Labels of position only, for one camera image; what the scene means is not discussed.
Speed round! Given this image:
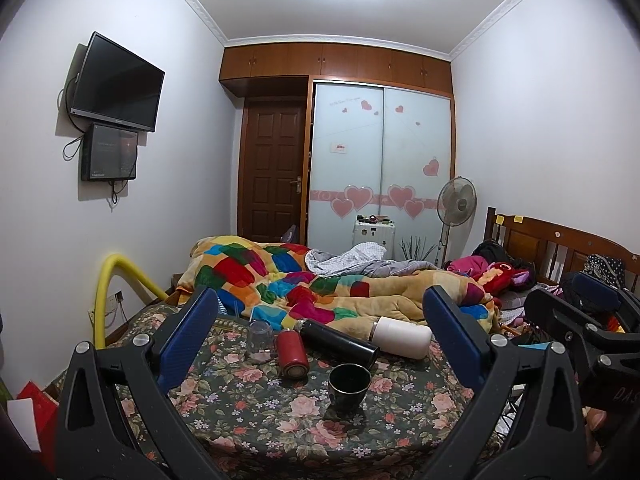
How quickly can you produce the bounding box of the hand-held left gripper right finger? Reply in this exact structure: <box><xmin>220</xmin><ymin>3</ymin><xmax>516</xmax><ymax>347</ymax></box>
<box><xmin>422</xmin><ymin>285</ymin><xmax>589</xmax><ymax>480</ymax></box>

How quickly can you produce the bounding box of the red plush toy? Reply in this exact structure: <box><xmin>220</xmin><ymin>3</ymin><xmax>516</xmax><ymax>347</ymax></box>
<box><xmin>475</xmin><ymin>261</ymin><xmax>535</xmax><ymax>295</ymax></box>

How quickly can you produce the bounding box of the black bag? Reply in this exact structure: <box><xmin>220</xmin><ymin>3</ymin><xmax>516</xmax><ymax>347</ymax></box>
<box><xmin>472</xmin><ymin>240</ymin><xmax>510</xmax><ymax>264</ymax></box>

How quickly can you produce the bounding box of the sliding wardrobe with heart stickers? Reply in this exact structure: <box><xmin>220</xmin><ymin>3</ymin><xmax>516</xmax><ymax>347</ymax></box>
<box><xmin>306</xmin><ymin>76</ymin><xmax>457</xmax><ymax>266</ymax></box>

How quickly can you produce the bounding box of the yellow foam pipe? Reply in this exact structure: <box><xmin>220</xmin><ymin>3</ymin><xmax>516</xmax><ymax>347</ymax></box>
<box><xmin>92</xmin><ymin>253</ymin><xmax>169</xmax><ymax>350</ymax></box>

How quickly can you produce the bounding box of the pink cloth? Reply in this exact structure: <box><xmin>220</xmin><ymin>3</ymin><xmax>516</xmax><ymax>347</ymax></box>
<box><xmin>446</xmin><ymin>255</ymin><xmax>490</xmax><ymax>278</ymax></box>

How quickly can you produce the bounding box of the wooden bed headboard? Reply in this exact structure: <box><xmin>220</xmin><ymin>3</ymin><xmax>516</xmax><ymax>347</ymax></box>
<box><xmin>484</xmin><ymin>207</ymin><xmax>640</xmax><ymax>286</ymax></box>

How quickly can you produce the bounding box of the floral bed sheet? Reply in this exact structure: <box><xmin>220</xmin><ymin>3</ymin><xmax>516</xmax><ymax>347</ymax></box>
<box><xmin>52</xmin><ymin>302</ymin><xmax>516</xmax><ymax>480</ymax></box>

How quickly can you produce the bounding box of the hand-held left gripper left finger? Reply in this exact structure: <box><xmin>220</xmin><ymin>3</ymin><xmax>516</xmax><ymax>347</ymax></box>
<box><xmin>52</xmin><ymin>287</ymin><xmax>236</xmax><ymax>480</ymax></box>

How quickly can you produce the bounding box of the colourful patchwork blanket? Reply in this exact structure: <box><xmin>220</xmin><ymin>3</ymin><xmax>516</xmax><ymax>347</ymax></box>
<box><xmin>176</xmin><ymin>235</ymin><xmax>502</xmax><ymax>335</ymax></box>

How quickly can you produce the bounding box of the brown overhead wooden cabinet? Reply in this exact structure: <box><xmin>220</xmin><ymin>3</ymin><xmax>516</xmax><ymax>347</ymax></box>
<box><xmin>218</xmin><ymin>42</ymin><xmax>453</xmax><ymax>97</ymax></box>

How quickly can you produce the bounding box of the dry twig bundle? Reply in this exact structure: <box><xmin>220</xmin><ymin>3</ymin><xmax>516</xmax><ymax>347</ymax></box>
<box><xmin>399</xmin><ymin>235</ymin><xmax>438</xmax><ymax>263</ymax></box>

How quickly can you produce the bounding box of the white thermos bottle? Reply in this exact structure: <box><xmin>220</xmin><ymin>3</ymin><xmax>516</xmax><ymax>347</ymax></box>
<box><xmin>371</xmin><ymin>316</ymin><xmax>433</xmax><ymax>360</ymax></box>

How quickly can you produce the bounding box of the red cardboard box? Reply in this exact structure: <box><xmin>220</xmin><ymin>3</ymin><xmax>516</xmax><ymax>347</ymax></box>
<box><xmin>6</xmin><ymin>381</ymin><xmax>60</xmax><ymax>461</ymax></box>

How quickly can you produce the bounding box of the grey checked cloth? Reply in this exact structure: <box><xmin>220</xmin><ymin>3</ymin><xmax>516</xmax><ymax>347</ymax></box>
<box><xmin>305</xmin><ymin>242</ymin><xmax>438</xmax><ymax>277</ymax></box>

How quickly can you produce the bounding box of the black television cable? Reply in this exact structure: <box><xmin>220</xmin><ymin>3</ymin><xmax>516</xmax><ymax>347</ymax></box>
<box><xmin>59</xmin><ymin>72</ymin><xmax>126</xmax><ymax>206</ymax></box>

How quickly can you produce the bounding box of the black cup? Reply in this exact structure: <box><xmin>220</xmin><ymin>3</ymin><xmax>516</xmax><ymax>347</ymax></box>
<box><xmin>328</xmin><ymin>363</ymin><xmax>372</xmax><ymax>411</ymax></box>

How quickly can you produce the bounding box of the black thermos bottle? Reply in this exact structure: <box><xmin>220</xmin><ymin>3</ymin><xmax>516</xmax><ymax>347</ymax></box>
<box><xmin>294</xmin><ymin>318</ymin><xmax>381</xmax><ymax>367</ymax></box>

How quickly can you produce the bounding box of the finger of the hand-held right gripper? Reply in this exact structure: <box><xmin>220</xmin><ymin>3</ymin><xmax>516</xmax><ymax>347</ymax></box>
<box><xmin>524</xmin><ymin>287</ymin><xmax>608</xmax><ymax>361</ymax></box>
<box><xmin>570</xmin><ymin>271</ymin><xmax>640</xmax><ymax>331</ymax></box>

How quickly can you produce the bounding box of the clear glass cup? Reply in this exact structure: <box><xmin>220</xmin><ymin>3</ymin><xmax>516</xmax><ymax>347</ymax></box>
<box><xmin>247</xmin><ymin>320</ymin><xmax>277</xmax><ymax>365</ymax></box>

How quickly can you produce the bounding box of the black dotted cloth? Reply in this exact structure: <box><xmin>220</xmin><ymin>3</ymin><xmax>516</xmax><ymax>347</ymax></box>
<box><xmin>582</xmin><ymin>254</ymin><xmax>626</xmax><ymax>281</ymax></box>

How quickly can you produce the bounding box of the standing electric fan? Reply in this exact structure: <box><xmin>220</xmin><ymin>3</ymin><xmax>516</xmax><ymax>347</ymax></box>
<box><xmin>434</xmin><ymin>176</ymin><xmax>477</xmax><ymax>268</ymax></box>

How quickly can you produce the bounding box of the white small appliance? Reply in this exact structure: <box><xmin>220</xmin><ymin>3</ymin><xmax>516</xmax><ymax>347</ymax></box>
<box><xmin>352</xmin><ymin>215</ymin><xmax>397</xmax><ymax>252</ymax></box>

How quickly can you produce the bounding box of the small black monitor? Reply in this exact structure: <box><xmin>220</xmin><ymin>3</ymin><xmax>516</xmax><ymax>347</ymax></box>
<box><xmin>81</xmin><ymin>122</ymin><xmax>139</xmax><ymax>182</ymax></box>

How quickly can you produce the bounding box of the wall-mounted black television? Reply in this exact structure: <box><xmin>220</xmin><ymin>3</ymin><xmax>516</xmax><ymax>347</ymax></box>
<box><xmin>70</xmin><ymin>31</ymin><xmax>166</xmax><ymax>133</ymax></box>

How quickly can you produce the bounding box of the brown wooden door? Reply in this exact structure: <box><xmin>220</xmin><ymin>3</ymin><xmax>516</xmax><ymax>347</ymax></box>
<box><xmin>239</xmin><ymin>95</ymin><xmax>308</xmax><ymax>245</ymax></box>

